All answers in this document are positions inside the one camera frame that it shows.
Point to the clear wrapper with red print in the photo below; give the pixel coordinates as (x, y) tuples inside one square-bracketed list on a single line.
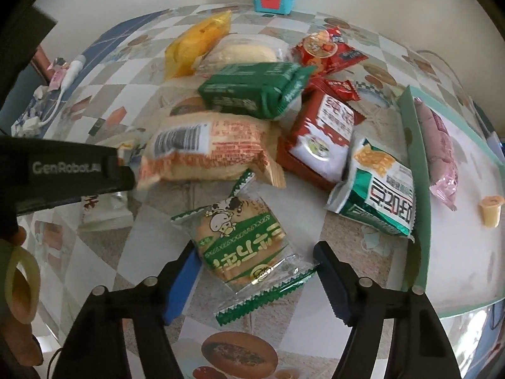
[(106, 211)]

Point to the person's left hand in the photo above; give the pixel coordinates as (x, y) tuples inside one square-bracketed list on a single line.
[(23, 284)]

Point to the red snack packet with figures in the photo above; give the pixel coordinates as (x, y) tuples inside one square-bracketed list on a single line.
[(327, 49)]

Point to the small pink packet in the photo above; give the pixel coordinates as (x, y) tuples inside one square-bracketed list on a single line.
[(57, 73)]

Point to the brick print bread packet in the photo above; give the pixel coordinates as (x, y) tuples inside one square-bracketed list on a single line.
[(213, 146)]

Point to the dark green snack packet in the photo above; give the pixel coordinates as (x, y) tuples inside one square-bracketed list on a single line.
[(252, 89)]

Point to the yellow jelly cup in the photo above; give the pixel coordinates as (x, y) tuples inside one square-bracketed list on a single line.
[(491, 211)]

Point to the red and white snack packet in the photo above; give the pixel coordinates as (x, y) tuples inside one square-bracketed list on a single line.
[(323, 134)]

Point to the green cow print cracker packet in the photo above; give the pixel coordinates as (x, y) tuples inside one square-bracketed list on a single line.
[(240, 241)]

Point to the green white waffle print packet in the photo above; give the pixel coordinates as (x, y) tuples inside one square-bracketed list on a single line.
[(378, 189)]

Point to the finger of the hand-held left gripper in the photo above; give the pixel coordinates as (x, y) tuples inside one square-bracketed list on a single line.
[(124, 177)]

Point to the small red sachet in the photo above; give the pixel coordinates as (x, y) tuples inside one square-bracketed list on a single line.
[(337, 87)]

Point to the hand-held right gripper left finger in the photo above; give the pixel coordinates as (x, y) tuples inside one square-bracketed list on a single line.
[(179, 284)]

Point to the clear packet with white bun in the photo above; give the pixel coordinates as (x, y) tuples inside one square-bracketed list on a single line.
[(240, 51)]

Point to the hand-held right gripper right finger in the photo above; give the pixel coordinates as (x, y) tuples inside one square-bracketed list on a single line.
[(335, 284)]

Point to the pink snack packet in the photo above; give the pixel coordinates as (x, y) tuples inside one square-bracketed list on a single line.
[(440, 154)]

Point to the teal rimmed tray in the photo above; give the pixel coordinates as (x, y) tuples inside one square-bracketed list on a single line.
[(453, 252)]

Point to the brown wooden chair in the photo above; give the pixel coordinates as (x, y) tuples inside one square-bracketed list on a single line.
[(40, 65)]

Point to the yellow bread packet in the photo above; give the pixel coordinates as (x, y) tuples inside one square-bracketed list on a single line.
[(193, 43)]

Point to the checked printed tablecloth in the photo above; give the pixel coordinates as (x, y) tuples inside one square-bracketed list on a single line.
[(130, 87)]

